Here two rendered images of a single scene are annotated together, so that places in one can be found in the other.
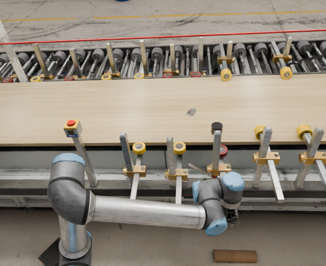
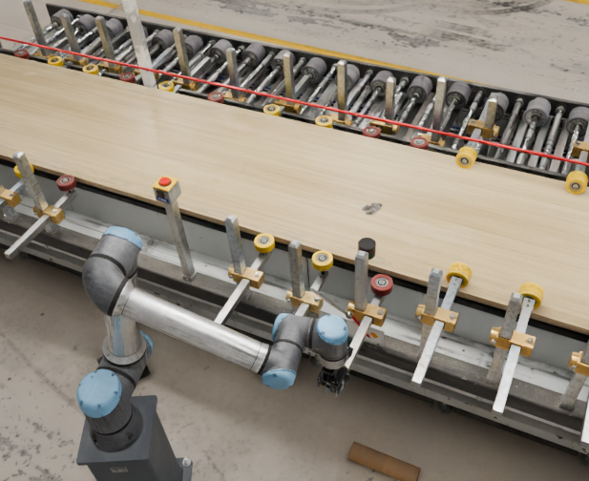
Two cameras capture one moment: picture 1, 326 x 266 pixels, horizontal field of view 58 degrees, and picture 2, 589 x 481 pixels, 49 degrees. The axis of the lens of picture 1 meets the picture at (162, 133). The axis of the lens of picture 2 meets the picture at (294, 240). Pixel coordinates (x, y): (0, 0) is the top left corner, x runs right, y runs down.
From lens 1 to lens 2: 88 cm
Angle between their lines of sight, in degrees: 16
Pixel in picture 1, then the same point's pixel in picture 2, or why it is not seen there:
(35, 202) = not seen: hidden behind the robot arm
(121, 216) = (156, 321)
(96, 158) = (208, 240)
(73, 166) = (120, 245)
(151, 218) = (192, 337)
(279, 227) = (485, 449)
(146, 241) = (259, 393)
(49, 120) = (159, 162)
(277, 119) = (506, 261)
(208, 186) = (295, 324)
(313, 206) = (556, 434)
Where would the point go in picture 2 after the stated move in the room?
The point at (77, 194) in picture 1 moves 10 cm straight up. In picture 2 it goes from (112, 279) to (101, 254)
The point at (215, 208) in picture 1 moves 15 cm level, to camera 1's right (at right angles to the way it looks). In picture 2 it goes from (284, 354) to (336, 366)
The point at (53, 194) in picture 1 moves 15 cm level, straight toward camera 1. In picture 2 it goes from (86, 271) to (88, 312)
